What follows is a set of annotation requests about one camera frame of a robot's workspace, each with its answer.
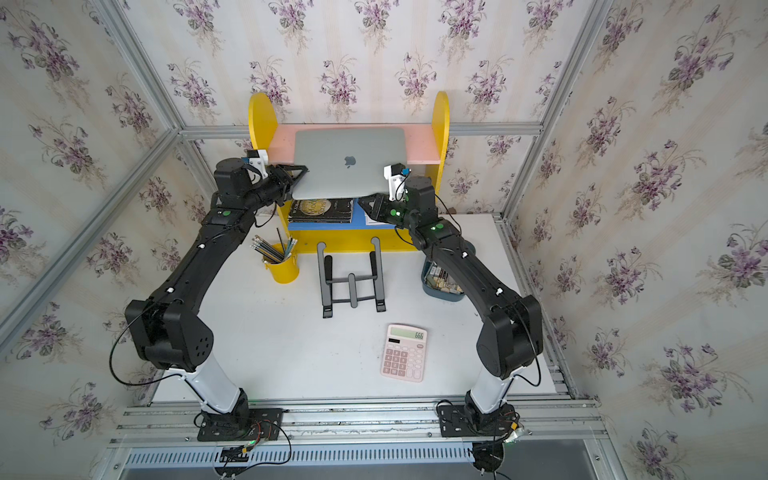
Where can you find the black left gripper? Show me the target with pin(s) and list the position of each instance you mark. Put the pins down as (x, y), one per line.
(284, 179)

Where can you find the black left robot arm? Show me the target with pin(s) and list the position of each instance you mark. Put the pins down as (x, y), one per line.
(165, 328)

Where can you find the blue tray of small items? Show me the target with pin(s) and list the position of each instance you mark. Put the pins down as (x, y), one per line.
(437, 278)

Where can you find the yellow pencil cup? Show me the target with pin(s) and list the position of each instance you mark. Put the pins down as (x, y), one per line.
(286, 272)

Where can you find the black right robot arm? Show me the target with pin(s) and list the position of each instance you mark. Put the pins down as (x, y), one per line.
(511, 336)

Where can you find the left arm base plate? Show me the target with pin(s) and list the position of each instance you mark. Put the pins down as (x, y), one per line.
(258, 424)

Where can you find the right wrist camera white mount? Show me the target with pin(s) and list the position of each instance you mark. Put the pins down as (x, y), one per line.
(396, 175)

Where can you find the pink calculator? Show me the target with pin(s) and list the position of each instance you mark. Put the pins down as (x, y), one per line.
(404, 353)

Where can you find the silver laptop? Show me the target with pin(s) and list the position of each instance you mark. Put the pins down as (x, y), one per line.
(346, 163)

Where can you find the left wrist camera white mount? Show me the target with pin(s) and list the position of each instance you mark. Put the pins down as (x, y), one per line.
(257, 161)

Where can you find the black book gold emblem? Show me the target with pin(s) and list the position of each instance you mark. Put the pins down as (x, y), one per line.
(322, 211)

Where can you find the white book black lettering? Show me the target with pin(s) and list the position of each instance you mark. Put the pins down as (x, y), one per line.
(373, 214)

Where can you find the aluminium mounting rail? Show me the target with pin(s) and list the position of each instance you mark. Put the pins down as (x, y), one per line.
(327, 433)

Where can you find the black laptop stand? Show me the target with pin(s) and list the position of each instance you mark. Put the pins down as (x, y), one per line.
(327, 282)

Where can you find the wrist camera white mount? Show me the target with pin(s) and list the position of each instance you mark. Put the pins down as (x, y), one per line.
(257, 161)
(396, 175)

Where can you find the yellow pink blue shelf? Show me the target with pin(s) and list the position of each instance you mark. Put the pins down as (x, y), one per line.
(426, 151)

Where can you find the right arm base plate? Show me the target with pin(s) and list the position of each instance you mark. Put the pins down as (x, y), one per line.
(460, 420)

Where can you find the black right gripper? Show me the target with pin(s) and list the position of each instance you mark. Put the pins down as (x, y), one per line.
(378, 206)

